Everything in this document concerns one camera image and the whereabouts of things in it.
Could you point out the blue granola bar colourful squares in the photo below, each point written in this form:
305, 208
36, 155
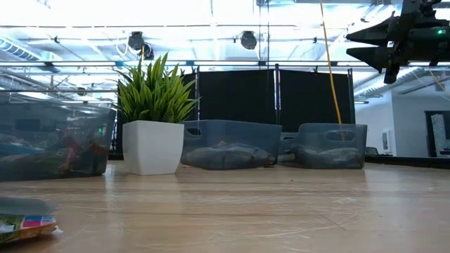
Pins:
24, 225

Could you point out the long overhead light bar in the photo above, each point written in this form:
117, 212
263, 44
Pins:
228, 63

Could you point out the white wall box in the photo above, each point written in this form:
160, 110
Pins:
386, 140

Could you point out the green plant in white pot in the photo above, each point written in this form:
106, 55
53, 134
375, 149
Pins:
153, 147

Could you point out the purple white granola bar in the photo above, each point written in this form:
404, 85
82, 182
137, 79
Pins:
344, 156
311, 158

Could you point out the grey translucent plastic bin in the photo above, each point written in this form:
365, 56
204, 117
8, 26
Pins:
288, 142
105, 123
309, 137
211, 131

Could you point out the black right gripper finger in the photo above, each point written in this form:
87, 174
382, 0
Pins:
376, 35
376, 56

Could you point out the white ribbed ceiling duct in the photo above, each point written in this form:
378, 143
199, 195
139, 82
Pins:
372, 88

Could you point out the blue red granola bar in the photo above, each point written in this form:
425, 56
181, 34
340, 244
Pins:
75, 154

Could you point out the black office chair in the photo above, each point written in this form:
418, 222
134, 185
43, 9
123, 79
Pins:
371, 151

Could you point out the black rig frame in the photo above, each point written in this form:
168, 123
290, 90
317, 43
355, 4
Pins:
408, 162

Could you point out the small black ceiling spotlight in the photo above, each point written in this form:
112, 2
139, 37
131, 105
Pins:
147, 52

